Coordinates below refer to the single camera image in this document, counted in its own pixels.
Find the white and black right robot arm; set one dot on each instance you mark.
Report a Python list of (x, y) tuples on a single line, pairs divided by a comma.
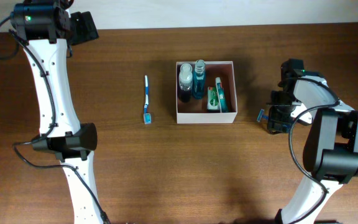
[(322, 138)]

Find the clear bottle with purple liquid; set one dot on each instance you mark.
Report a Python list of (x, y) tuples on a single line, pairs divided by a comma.
[(185, 81)]

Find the green soap box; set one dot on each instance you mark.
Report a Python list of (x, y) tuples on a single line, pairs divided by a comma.
[(213, 101)]

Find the blue and white toothbrush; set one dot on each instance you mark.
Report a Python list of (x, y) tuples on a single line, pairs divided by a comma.
[(147, 115)]

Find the teal mouthwash bottle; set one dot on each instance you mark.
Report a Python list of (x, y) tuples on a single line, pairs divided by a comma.
[(199, 78)]

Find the white and teal toothpaste tube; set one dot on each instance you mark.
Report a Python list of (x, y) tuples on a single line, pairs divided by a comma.
[(221, 96)]

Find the white open cardboard box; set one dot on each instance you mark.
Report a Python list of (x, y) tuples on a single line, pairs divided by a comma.
[(195, 111)]

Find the blue disposable razor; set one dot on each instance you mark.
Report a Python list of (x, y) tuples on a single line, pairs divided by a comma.
[(262, 116)]

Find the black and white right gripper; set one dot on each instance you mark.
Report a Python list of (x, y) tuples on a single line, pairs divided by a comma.
[(273, 116)]

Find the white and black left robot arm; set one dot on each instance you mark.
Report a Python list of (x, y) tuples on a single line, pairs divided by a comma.
[(46, 31)]

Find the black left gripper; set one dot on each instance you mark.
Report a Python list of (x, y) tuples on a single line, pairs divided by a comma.
[(86, 26)]

